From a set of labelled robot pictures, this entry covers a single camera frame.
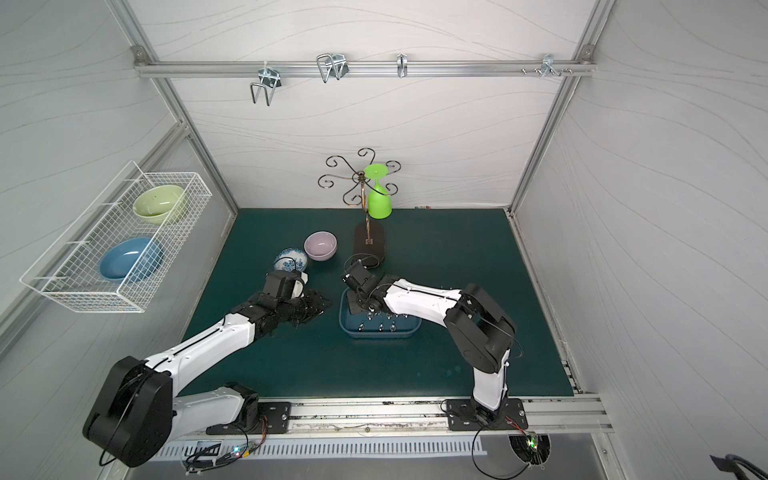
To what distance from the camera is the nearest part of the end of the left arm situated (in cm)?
62

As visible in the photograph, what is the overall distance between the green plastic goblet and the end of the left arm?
0.32 m

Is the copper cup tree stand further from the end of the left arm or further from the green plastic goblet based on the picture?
the end of the left arm

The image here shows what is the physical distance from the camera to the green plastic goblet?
851mm
